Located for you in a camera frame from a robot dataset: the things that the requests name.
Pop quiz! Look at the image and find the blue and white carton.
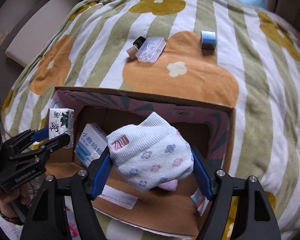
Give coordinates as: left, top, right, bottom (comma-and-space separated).
74, 122, 109, 169

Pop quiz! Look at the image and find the white floral tissue packet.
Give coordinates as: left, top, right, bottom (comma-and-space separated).
48, 107, 76, 148

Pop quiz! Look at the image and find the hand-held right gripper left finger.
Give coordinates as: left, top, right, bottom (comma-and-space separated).
20, 148, 113, 240

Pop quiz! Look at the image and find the dark bead bracelet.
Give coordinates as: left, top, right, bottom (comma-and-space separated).
0, 201, 25, 226

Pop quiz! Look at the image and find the white flower-pattern sock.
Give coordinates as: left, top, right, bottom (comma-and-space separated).
106, 112, 194, 193

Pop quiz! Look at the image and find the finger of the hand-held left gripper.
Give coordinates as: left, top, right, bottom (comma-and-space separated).
9, 132, 71, 167
3, 127, 50, 154

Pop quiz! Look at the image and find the white paper label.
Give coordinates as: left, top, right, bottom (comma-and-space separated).
101, 186, 140, 210

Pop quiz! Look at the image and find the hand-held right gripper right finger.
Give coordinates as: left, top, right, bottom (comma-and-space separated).
191, 146, 282, 240

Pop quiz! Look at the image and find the white cushion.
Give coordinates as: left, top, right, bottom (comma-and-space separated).
5, 0, 83, 68

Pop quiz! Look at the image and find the pastel tissue packet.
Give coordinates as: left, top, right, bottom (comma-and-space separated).
190, 187, 211, 217

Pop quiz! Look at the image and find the person's left hand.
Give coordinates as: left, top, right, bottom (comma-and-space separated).
0, 184, 35, 222

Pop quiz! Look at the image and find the blue tape roll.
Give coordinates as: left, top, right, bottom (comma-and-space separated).
200, 30, 218, 51

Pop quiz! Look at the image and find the clear plastic case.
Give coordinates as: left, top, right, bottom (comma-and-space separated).
135, 36, 167, 63

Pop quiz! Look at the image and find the striped floral blanket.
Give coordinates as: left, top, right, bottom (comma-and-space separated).
1, 0, 300, 240

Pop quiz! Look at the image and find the black and white small bottle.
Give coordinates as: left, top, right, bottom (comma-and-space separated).
126, 36, 147, 60

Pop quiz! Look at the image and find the person's left forearm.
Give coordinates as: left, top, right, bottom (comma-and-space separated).
0, 200, 24, 240

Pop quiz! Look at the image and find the cardboard box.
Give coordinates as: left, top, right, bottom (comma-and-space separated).
44, 86, 237, 238

